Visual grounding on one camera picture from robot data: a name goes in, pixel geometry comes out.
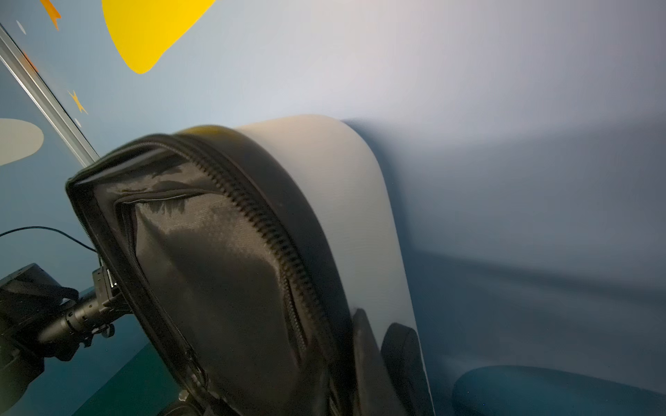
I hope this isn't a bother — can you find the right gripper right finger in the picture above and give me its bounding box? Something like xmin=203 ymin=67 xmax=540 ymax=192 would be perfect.
xmin=381 ymin=322 xmax=435 ymax=416

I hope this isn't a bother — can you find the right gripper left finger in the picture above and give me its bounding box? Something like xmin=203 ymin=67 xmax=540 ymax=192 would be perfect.
xmin=352 ymin=309 xmax=407 ymax=416

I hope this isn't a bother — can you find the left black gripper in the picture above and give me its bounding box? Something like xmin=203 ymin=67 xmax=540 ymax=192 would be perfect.
xmin=36 ymin=267 xmax=130 ymax=362

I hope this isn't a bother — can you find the black white suitcase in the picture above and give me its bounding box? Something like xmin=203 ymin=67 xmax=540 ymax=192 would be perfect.
xmin=66 ymin=115 xmax=418 ymax=415

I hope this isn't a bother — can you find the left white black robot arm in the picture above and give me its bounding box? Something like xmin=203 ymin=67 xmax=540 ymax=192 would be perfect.
xmin=1 ymin=263 xmax=131 ymax=413

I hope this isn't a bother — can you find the left aluminium frame post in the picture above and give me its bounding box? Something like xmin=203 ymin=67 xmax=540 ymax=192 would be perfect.
xmin=1 ymin=27 xmax=100 ymax=166

